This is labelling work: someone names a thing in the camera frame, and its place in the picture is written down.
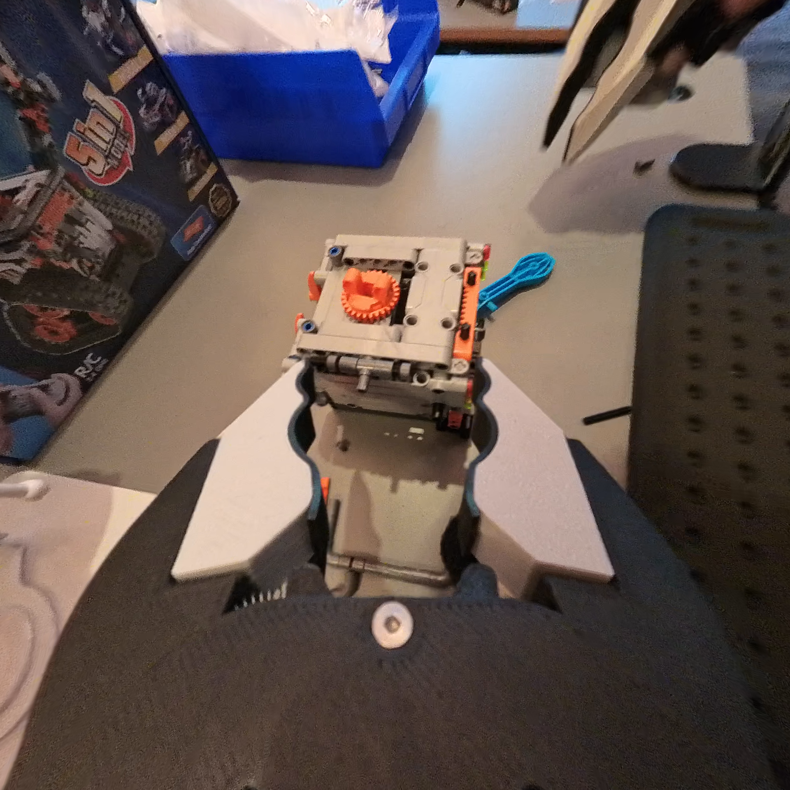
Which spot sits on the orange toy panel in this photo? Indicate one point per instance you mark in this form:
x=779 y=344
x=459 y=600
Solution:
x=324 y=484

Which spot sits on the blue storage bin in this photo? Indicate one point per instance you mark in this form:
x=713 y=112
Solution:
x=278 y=111

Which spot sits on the blue plastic toy wrench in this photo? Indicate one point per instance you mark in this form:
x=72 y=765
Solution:
x=501 y=287

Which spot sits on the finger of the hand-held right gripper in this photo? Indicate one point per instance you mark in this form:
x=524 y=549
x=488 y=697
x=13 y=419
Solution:
x=623 y=68
x=583 y=43

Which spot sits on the black toy axle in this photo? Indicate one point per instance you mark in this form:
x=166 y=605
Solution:
x=608 y=415

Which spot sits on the clear plastic holder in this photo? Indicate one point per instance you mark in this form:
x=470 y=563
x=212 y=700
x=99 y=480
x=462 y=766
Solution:
x=24 y=617

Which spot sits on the grey bent toy tube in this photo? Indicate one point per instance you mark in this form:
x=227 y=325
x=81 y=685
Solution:
x=401 y=571

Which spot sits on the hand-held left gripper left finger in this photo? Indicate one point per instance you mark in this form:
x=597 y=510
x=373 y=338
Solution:
x=253 y=494

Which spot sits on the dark perforated pad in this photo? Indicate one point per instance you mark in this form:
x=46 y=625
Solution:
x=710 y=370

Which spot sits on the white stand with flat base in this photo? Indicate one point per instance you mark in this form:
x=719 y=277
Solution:
x=92 y=512

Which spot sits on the grey orange toy block model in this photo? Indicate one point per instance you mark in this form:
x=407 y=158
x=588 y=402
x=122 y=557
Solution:
x=432 y=296

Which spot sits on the wood-edged side table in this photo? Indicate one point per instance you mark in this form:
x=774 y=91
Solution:
x=494 y=34

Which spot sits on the clear plastic bags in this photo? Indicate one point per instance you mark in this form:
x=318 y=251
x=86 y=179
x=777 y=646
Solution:
x=247 y=24

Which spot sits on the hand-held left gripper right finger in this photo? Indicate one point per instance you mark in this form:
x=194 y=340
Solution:
x=537 y=494

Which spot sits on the dark printed toy kit box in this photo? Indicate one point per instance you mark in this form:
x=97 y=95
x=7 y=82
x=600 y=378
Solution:
x=92 y=216

